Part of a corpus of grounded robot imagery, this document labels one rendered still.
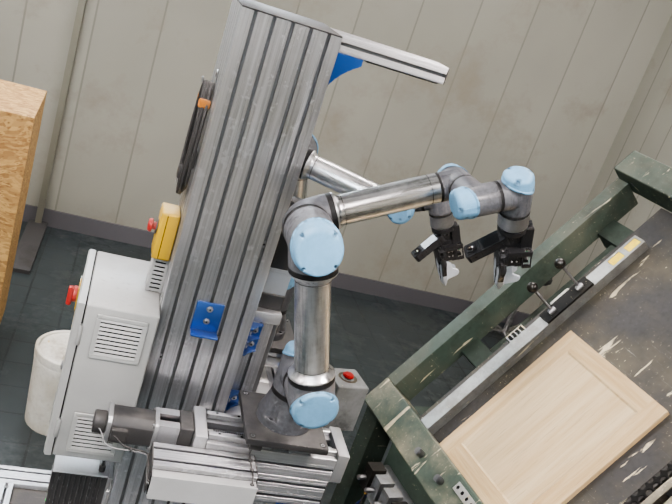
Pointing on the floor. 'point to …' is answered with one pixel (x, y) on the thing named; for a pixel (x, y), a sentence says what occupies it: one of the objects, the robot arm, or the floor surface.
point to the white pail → (45, 379)
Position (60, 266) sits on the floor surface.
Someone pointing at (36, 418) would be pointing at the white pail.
